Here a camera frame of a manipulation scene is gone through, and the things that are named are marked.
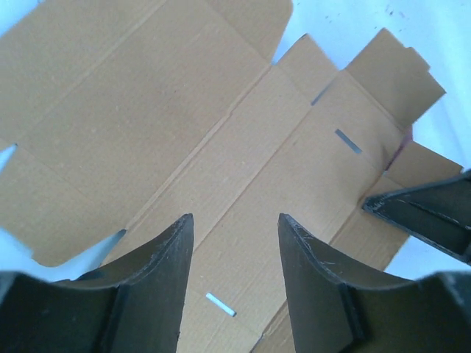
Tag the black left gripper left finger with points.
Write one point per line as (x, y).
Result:
(133, 304)

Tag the small red packet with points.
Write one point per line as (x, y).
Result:
(407, 138)

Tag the brown cardboard paper box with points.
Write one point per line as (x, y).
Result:
(128, 114)

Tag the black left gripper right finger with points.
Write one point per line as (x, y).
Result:
(338, 304)

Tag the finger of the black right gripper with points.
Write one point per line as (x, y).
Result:
(437, 213)

